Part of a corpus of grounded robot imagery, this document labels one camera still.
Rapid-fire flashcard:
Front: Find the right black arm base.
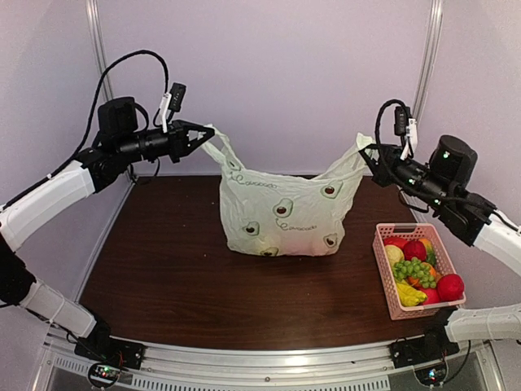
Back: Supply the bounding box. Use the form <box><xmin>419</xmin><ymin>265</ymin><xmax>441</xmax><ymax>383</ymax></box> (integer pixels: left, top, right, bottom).
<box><xmin>389</xmin><ymin>325</ymin><xmax>460</xmax><ymax>389</ymax></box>

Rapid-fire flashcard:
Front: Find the red apple toy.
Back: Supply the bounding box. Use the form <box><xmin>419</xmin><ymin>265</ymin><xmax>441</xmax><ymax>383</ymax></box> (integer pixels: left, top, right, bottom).
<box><xmin>403</xmin><ymin>240</ymin><xmax>427</xmax><ymax>261</ymax></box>

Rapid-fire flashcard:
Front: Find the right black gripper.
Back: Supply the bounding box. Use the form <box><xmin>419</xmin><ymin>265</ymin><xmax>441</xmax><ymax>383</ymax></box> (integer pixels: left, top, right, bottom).
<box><xmin>356</xmin><ymin>143</ymin><xmax>449</xmax><ymax>211</ymax></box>

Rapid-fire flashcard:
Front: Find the light green plastic bag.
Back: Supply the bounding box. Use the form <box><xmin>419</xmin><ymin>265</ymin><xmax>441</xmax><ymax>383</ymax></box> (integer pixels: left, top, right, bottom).
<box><xmin>202</xmin><ymin>131</ymin><xmax>374</xmax><ymax>257</ymax></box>

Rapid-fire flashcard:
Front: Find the left black cable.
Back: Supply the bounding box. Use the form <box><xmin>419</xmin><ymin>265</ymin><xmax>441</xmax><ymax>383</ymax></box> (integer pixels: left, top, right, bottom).
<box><xmin>0</xmin><ymin>49</ymin><xmax>170</xmax><ymax>209</ymax></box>

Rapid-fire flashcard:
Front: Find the yellow banana toy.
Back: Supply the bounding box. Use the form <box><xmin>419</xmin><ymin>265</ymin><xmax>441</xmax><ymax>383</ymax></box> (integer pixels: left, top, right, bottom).
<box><xmin>396</xmin><ymin>282</ymin><xmax>427</xmax><ymax>307</ymax></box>

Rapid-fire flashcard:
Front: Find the red plush fruit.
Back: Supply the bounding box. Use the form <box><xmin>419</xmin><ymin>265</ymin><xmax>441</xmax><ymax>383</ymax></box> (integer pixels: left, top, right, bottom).
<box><xmin>436</xmin><ymin>274</ymin><xmax>465</xmax><ymax>301</ymax></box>

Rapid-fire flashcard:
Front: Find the right black cable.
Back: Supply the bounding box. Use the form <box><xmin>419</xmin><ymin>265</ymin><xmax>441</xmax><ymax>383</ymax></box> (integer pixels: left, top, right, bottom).
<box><xmin>373</xmin><ymin>99</ymin><xmax>412</xmax><ymax>172</ymax></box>

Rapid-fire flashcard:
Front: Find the curved aluminium rail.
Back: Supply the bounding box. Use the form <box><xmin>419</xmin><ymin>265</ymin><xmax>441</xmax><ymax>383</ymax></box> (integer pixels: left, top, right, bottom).
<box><xmin>38</xmin><ymin>323</ymin><xmax>496</xmax><ymax>391</ymax></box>

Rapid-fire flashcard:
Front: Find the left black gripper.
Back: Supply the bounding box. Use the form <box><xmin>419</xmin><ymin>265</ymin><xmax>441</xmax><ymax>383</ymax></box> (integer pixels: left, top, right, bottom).
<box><xmin>116</xmin><ymin>119</ymin><xmax>213</xmax><ymax>163</ymax></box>

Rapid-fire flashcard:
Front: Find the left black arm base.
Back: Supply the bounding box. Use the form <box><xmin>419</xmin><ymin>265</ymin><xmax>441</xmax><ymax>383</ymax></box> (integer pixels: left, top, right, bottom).
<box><xmin>67</xmin><ymin>314</ymin><xmax>146</xmax><ymax>390</ymax></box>

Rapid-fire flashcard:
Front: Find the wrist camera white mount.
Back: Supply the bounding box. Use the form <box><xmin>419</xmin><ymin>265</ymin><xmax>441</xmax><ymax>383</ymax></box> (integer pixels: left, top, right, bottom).
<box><xmin>394</xmin><ymin>106</ymin><xmax>418</xmax><ymax>160</ymax></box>
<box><xmin>158</xmin><ymin>82</ymin><xmax>186</xmax><ymax>133</ymax></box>

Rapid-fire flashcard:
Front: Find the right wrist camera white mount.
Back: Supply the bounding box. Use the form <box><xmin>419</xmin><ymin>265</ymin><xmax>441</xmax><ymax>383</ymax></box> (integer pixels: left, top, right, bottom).
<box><xmin>394</xmin><ymin>106</ymin><xmax>418</xmax><ymax>160</ymax></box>

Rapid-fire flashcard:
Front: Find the green grapes toy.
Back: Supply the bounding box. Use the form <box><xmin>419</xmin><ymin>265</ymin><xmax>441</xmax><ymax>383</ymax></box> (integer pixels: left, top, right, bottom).
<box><xmin>392</xmin><ymin>258</ymin><xmax>436</xmax><ymax>288</ymax></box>

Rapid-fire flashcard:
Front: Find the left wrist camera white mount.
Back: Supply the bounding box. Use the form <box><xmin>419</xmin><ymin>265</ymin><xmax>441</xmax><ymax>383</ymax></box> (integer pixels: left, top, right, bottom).
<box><xmin>158</xmin><ymin>82</ymin><xmax>186</xmax><ymax>133</ymax></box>

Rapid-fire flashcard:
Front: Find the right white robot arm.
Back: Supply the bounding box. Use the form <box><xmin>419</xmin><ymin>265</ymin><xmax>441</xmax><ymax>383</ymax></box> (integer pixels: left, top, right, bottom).
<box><xmin>360</xmin><ymin>135</ymin><xmax>520</xmax><ymax>360</ymax></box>

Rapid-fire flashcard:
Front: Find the pale yellow fruit toy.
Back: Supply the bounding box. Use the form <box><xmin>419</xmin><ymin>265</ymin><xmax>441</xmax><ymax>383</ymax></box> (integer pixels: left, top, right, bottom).
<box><xmin>384</xmin><ymin>244</ymin><xmax>405</xmax><ymax>266</ymax></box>

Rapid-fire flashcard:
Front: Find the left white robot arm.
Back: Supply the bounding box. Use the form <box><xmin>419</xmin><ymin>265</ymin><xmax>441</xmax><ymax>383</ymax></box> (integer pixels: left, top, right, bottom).
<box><xmin>1</xmin><ymin>93</ymin><xmax>216</xmax><ymax>362</ymax></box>

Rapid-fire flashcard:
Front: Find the left aluminium frame post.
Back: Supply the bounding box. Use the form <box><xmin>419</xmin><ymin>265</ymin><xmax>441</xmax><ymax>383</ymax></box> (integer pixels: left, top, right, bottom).
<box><xmin>85</xmin><ymin>0</ymin><xmax>114</xmax><ymax>102</ymax></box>

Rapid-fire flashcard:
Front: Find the black cable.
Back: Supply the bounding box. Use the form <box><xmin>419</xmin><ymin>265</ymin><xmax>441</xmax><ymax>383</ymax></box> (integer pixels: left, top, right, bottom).
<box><xmin>373</xmin><ymin>99</ymin><xmax>412</xmax><ymax>172</ymax></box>
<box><xmin>0</xmin><ymin>49</ymin><xmax>170</xmax><ymax>209</ymax></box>

